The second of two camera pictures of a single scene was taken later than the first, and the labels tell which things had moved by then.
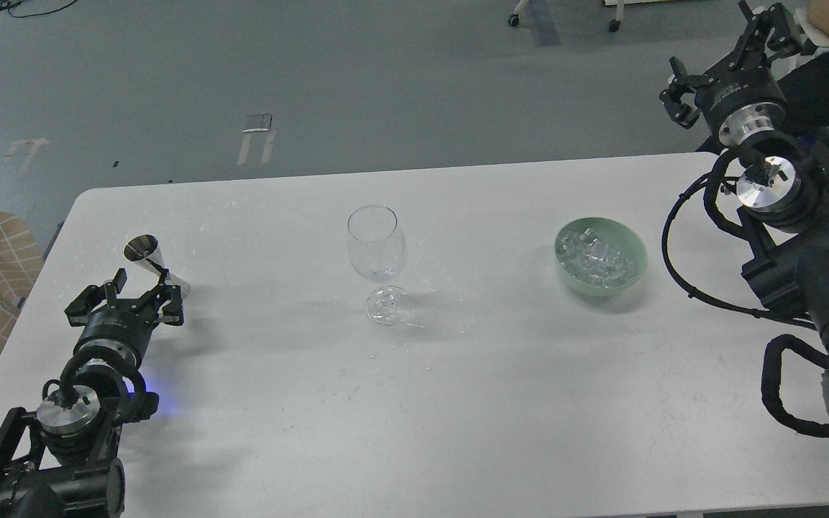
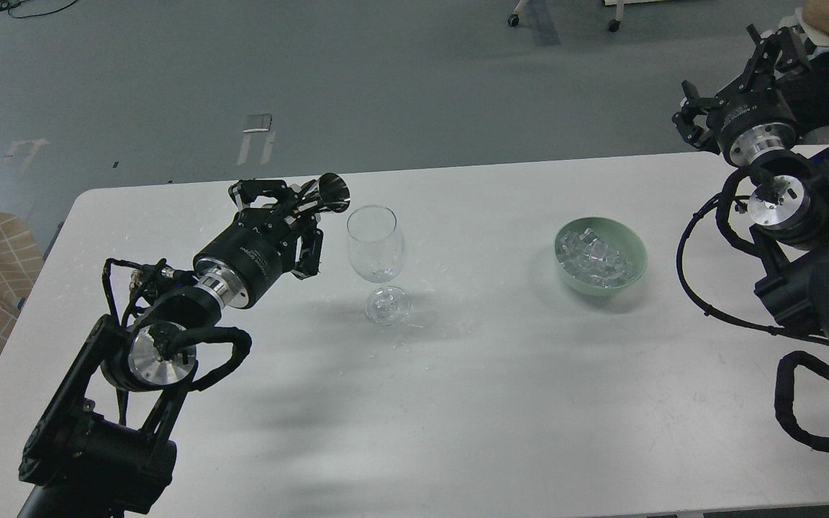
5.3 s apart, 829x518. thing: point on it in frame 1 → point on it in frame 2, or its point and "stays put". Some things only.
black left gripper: [121, 328] → [243, 259]
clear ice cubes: [586, 258] stays put
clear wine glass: [377, 249] stays put
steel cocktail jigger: [142, 247] → [330, 191]
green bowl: [598, 256] stays put
